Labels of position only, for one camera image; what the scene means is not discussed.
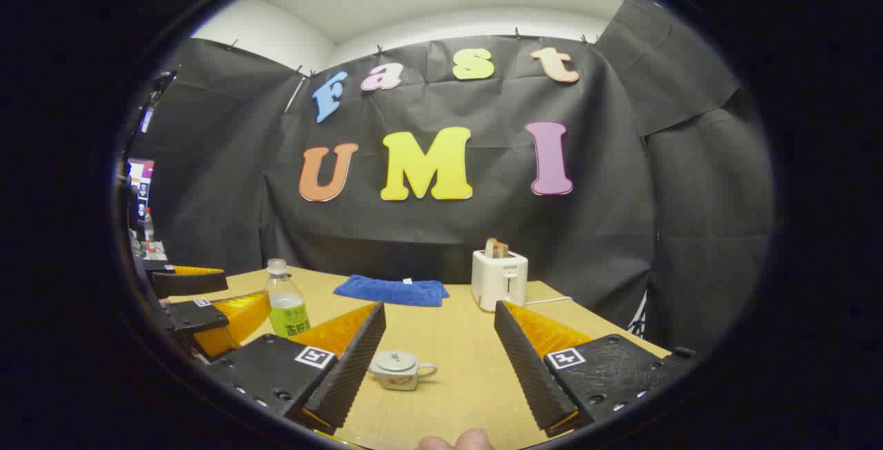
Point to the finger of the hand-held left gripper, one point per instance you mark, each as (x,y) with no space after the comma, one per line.
(190,283)
(193,317)

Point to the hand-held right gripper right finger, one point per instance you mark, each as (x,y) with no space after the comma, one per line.
(524,367)

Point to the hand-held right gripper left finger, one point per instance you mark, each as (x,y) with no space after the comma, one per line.
(352,367)

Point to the white teacup lid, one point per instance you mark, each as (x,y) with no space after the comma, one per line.
(395,362)

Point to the white ceramic teacup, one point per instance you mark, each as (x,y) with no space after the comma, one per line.
(397,379)

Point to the green label water bottle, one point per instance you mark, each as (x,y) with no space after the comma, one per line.
(288,312)

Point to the red label plastic bottle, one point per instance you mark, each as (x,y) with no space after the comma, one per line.
(148,228)

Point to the white side table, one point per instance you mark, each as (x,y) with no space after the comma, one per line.
(153,251)

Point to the blue towel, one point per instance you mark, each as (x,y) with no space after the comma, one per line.
(393,291)

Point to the white toaster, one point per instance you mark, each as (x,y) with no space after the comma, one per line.
(498,281)

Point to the computer monitor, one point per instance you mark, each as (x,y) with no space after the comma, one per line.
(140,188)

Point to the bread slices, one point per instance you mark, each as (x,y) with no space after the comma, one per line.
(497,248)

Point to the black backdrop cloth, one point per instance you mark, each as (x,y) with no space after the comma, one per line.
(621,229)

